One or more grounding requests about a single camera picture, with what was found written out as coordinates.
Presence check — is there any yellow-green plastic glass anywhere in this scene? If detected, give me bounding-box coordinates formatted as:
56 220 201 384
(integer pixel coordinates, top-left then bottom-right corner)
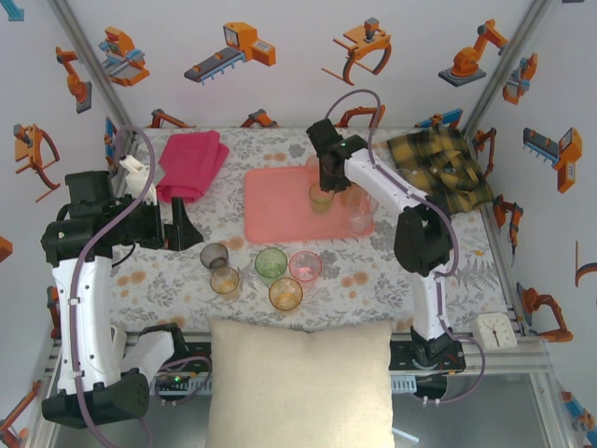
308 182 338 217

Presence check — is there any tall orange plastic glass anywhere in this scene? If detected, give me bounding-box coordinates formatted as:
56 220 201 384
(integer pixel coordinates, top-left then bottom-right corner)
341 182 370 211

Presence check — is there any small grey plastic glass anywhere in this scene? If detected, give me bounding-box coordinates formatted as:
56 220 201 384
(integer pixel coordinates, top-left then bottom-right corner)
200 242 230 271

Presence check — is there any tall clear plastic glass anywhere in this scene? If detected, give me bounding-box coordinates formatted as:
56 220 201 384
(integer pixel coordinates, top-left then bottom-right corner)
346 194 380 236

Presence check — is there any green plastic glass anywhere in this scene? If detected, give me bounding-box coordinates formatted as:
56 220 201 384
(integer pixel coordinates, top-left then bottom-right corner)
254 246 288 281

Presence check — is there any pink plastic tray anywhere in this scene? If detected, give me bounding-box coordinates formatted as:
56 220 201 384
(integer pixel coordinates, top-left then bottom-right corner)
243 161 377 245

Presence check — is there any folded pink towel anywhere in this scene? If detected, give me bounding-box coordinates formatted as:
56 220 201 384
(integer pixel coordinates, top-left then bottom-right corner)
155 130 231 205

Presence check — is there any yellow black plaid shirt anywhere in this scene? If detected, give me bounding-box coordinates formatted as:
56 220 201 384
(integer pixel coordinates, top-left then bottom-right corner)
385 126 495 216

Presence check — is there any white grey box device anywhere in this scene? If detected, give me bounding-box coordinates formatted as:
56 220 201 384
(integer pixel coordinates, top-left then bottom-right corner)
108 325 128 358

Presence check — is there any white floral tablecloth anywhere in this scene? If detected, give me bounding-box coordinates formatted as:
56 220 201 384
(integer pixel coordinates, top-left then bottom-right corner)
107 125 512 336

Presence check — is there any black control board green light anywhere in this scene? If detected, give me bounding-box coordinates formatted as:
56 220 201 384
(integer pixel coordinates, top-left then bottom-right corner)
155 372 188 399

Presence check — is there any cream pillow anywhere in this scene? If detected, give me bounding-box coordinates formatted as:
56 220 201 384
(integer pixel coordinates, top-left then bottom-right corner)
206 318 396 448

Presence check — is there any white square clock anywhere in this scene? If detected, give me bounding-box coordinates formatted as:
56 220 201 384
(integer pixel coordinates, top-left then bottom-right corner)
468 312 519 350

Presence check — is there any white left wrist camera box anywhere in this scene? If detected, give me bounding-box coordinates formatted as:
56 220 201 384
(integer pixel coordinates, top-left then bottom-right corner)
118 155 162 206

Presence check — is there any aluminium side rail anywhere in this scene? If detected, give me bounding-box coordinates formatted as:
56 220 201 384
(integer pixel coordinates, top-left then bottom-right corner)
109 130 141 162
465 133 526 337

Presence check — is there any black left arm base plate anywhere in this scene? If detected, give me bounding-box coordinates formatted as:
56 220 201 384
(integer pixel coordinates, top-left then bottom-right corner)
148 342 214 374

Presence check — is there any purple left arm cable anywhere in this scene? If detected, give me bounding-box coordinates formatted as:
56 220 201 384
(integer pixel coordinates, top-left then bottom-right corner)
69 124 214 448

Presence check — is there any grey slotted cable duct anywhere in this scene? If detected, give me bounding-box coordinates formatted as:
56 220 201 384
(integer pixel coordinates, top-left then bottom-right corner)
148 375 417 394

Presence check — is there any aluminium frame post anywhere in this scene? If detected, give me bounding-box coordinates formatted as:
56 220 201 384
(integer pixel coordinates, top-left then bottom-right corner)
463 0 554 137
46 0 139 139

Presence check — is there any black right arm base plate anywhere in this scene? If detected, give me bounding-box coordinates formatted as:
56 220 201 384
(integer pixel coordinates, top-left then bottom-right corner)
389 338 467 376

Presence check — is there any aluminium table edge rail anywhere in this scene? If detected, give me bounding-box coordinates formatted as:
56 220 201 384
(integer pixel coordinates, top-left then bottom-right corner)
44 333 559 380

